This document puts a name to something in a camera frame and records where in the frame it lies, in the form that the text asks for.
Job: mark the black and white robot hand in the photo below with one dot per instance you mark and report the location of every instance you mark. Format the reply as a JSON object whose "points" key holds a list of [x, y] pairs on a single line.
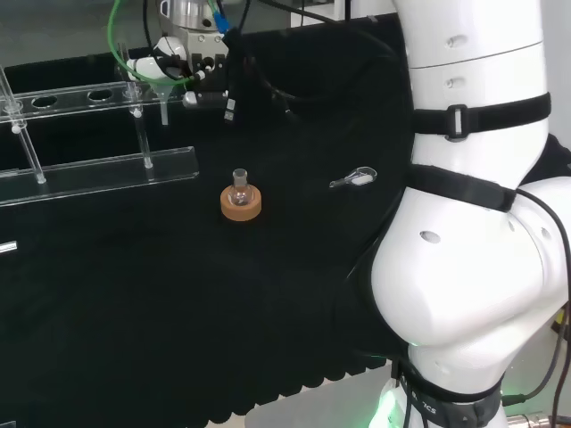
{"points": [[205, 49]]}

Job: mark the clear plastic funnel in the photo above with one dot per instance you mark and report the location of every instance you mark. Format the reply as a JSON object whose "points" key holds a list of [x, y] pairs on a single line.
{"points": [[164, 91]]}

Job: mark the clear acrylic funnel stand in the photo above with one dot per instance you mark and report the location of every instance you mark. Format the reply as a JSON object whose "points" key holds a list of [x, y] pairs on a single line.
{"points": [[102, 171]]}

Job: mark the small round-bottom glass flask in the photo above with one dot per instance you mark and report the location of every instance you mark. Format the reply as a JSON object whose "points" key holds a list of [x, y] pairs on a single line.
{"points": [[241, 194]]}

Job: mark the black cloth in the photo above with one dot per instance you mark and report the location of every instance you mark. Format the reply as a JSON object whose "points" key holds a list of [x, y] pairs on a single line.
{"points": [[156, 290]]}

